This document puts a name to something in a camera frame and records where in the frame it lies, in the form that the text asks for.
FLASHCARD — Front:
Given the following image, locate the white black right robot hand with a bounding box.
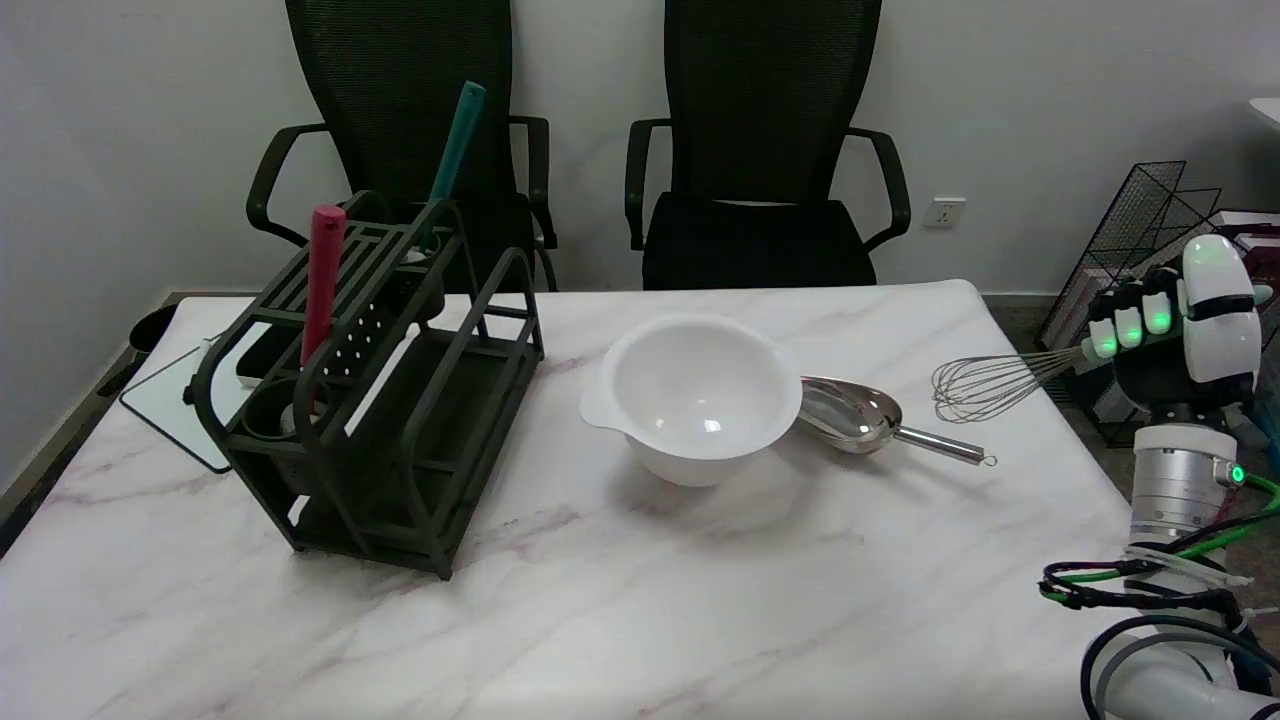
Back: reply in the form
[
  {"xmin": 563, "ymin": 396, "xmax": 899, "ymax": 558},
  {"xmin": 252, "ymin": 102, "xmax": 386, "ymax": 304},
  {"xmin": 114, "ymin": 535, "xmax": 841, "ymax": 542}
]
[{"xmin": 1085, "ymin": 234, "xmax": 1277, "ymax": 417}]

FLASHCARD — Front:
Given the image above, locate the whisk with teal handle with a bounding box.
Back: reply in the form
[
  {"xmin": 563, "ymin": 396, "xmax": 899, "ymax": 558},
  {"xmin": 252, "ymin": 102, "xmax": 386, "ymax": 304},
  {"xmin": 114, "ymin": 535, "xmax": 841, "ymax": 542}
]
[{"xmin": 932, "ymin": 345, "xmax": 1093, "ymax": 424}]

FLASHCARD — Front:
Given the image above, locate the white mixing bowl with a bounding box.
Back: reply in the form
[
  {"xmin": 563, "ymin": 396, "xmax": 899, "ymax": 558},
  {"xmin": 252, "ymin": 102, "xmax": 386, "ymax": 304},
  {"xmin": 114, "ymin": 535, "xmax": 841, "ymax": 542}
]
[{"xmin": 580, "ymin": 313, "xmax": 804, "ymax": 488}]

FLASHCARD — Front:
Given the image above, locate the white book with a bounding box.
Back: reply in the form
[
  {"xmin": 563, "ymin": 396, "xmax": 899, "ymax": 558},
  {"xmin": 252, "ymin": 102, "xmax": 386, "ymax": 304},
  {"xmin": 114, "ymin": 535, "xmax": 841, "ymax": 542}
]
[{"xmin": 1205, "ymin": 208, "xmax": 1280, "ymax": 233}]

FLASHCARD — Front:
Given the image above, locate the stainless steel scoop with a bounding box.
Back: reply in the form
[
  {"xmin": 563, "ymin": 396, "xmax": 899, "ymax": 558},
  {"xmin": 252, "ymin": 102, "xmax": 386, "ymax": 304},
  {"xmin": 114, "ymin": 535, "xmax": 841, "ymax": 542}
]
[{"xmin": 800, "ymin": 376, "xmax": 998, "ymax": 468}]

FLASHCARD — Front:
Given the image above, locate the black mesh office chair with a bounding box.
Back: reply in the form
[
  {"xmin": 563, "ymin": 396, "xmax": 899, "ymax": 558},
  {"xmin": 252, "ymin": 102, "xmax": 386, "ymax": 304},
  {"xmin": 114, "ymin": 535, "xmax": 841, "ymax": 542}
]
[
  {"xmin": 625, "ymin": 0, "xmax": 912, "ymax": 291},
  {"xmin": 247, "ymin": 0, "xmax": 559, "ymax": 293}
]

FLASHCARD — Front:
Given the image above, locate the dark green utensil rack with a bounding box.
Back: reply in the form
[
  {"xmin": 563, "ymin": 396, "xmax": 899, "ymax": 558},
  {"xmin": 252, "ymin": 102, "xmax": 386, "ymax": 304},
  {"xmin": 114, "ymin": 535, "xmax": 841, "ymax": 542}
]
[{"xmin": 183, "ymin": 190, "xmax": 546, "ymax": 581}]

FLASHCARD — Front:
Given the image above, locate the white board with black edge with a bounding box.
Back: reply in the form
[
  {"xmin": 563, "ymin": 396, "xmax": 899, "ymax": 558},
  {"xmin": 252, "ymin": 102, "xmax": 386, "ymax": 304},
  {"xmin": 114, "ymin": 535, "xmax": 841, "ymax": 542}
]
[{"xmin": 120, "ymin": 320, "xmax": 263, "ymax": 474}]

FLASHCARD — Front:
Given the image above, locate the black waste bin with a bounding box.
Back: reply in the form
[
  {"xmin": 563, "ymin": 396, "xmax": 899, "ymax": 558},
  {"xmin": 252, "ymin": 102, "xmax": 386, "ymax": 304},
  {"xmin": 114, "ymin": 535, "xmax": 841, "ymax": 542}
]
[{"xmin": 128, "ymin": 305, "xmax": 179, "ymax": 357}]

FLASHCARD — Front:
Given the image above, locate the black wire book rack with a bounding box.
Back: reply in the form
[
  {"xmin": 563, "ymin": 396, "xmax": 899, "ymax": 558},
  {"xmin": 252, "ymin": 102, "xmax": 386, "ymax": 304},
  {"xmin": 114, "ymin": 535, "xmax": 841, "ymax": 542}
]
[{"xmin": 1035, "ymin": 160, "xmax": 1280, "ymax": 448}]

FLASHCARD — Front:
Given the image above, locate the green robot cable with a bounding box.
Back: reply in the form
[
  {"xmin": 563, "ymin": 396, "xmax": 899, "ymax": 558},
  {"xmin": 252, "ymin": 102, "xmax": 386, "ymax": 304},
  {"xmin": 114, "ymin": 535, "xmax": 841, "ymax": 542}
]
[{"xmin": 1040, "ymin": 474, "xmax": 1280, "ymax": 603}]

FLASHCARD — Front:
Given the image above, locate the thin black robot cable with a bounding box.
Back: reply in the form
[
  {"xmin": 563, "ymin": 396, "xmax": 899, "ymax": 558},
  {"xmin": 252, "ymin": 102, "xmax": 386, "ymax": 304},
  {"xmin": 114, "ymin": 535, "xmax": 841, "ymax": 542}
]
[{"xmin": 1040, "ymin": 560, "xmax": 1253, "ymax": 615}]

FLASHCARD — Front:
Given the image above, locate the thick black looped cable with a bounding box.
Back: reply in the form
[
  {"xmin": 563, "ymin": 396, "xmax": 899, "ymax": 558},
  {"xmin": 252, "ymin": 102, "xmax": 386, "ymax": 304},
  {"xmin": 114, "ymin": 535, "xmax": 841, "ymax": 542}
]
[{"xmin": 1083, "ymin": 614, "xmax": 1280, "ymax": 720}]

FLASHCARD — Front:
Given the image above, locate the teal utensil handle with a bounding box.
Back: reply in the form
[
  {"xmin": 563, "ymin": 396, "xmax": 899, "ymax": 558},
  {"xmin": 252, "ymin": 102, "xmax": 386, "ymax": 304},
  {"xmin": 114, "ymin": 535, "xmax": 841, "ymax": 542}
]
[{"xmin": 418, "ymin": 82, "xmax": 488, "ymax": 251}]

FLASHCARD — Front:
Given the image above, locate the red utensil handle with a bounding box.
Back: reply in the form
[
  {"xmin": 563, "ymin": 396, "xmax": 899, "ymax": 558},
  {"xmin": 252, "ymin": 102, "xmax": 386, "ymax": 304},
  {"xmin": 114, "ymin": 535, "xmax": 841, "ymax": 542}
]
[{"xmin": 300, "ymin": 205, "xmax": 348, "ymax": 367}]

